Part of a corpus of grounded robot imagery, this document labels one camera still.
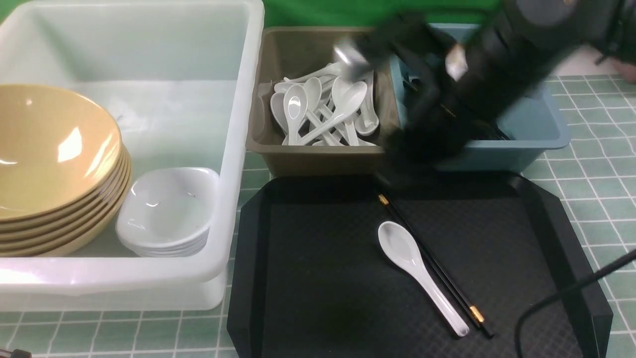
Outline brown plastic spoon bin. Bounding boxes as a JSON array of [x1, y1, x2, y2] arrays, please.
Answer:
[[246, 26, 399, 177]]

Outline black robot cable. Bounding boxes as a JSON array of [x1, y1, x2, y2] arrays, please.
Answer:
[[514, 249, 636, 358]]

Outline black chopsticks pile in bin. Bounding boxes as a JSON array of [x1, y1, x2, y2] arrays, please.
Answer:
[[469, 119, 511, 141]]

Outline green cloth backdrop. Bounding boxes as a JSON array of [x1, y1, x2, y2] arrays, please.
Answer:
[[263, 0, 499, 27]]

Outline large white plastic tub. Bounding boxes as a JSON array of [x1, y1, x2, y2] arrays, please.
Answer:
[[1, 0, 264, 311]]

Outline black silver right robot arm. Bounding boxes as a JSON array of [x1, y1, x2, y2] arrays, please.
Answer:
[[373, 0, 635, 170]]

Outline white ceramic soup spoon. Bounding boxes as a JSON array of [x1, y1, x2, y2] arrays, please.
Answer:
[[378, 221, 470, 338]]

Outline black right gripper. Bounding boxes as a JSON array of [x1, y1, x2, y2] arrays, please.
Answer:
[[383, 30, 538, 170]]

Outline stack of tan bowls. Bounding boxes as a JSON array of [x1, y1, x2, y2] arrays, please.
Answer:
[[0, 84, 132, 258]]

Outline black plastic serving tray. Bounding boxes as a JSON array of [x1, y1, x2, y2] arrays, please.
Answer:
[[227, 172, 593, 358]]

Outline stack of white dishes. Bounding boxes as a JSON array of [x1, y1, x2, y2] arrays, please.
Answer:
[[115, 167, 220, 258]]

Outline white spoons pile in bin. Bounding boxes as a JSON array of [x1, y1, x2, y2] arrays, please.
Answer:
[[269, 63, 380, 146]]

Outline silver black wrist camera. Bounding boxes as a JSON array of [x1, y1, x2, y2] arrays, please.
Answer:
[[333, 11, 443, 82]]

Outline blue plastic chopstick bin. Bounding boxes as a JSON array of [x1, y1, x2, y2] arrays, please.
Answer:
[[389, 23, 571, 173]]

